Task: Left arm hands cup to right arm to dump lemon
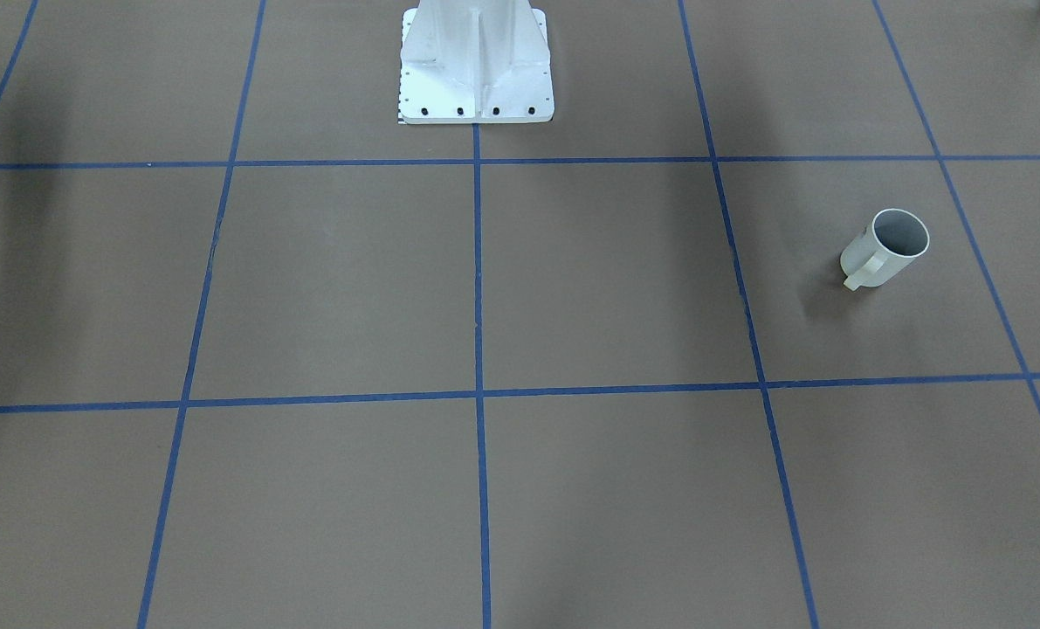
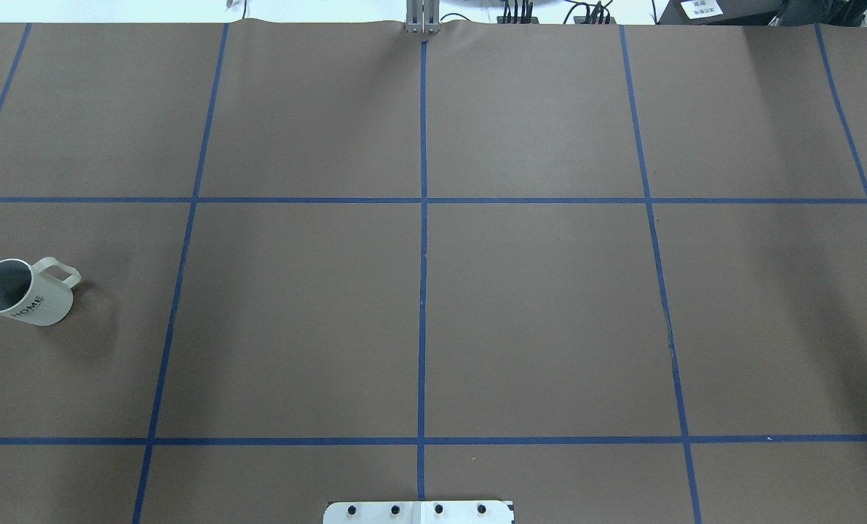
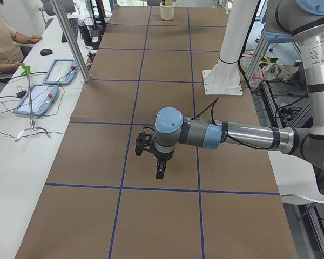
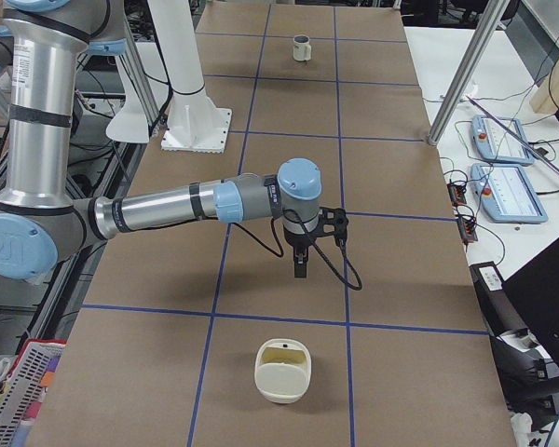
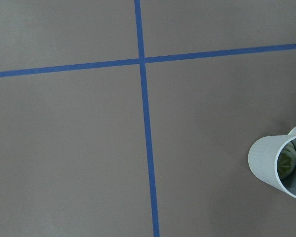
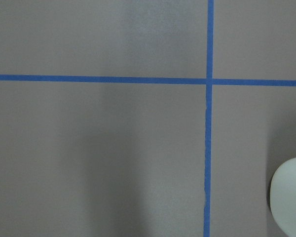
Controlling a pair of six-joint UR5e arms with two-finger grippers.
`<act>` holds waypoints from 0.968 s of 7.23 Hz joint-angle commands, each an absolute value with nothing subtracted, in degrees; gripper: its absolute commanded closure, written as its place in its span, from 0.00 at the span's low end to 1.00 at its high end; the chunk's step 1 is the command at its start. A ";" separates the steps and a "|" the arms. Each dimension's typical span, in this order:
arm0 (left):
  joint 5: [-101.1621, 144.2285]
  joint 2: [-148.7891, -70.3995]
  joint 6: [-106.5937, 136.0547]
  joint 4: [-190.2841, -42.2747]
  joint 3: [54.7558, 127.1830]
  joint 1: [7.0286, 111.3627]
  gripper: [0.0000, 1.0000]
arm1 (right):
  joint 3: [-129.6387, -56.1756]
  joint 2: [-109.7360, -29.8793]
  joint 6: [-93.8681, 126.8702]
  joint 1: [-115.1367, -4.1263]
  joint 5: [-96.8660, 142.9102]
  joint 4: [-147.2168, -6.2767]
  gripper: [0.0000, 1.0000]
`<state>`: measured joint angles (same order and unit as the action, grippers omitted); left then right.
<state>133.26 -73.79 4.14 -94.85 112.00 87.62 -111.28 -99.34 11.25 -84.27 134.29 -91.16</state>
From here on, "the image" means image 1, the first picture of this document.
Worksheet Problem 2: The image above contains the white mug with handle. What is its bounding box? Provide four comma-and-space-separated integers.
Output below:
839, 208, 931, 291

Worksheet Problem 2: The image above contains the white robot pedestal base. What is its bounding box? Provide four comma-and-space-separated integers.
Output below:
397, 1, 555, 125

